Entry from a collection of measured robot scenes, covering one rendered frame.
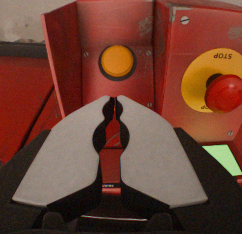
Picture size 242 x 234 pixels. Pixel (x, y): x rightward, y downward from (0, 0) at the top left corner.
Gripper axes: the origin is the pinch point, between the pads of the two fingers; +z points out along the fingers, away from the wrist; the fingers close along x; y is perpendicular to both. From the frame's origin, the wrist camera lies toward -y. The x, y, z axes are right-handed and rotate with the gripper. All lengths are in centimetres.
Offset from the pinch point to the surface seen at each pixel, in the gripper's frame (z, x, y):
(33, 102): 32.6, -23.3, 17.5
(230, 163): 3.0, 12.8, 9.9
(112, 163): 3.8, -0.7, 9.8
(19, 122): 24.1, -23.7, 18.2
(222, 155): 4.3, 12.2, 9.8
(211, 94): 3.2, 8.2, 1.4
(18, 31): 85, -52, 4
